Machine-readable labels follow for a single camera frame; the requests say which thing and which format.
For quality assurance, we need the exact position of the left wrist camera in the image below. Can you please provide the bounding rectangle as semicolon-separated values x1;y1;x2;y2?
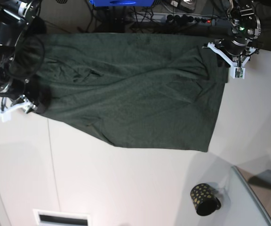
229;66;246;79

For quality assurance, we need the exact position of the blue box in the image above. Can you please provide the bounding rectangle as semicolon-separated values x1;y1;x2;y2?
89;0;154;7

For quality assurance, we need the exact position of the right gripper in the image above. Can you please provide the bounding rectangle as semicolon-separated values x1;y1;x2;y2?
0;80;52;114

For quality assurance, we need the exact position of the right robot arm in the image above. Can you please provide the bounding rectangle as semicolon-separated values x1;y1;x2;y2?
0;0;49;116

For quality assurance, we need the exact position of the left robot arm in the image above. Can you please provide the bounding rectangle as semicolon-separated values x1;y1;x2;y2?
203;0;262;78

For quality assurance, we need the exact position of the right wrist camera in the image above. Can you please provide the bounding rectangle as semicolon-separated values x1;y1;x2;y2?
0;108;13;122

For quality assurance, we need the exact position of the dark green t-shirt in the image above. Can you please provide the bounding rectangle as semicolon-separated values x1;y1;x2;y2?
9;32;230;153

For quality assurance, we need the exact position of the white power strip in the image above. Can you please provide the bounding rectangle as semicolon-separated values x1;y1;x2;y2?
130;12;220;26

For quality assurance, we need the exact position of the white slotted plate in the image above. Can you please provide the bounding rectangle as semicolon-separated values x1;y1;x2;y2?
33;209;92;226

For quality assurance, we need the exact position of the grey tray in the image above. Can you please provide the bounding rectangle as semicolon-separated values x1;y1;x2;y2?
231;165;271;226

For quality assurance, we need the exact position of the black mug with gold dots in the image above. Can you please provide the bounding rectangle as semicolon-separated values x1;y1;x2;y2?
190;183;222;217

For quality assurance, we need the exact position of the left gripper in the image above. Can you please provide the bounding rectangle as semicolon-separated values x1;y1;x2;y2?
202;38;260;68

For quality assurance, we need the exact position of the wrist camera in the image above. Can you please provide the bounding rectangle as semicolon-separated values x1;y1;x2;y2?
0;108;13;122
229;66;246;79

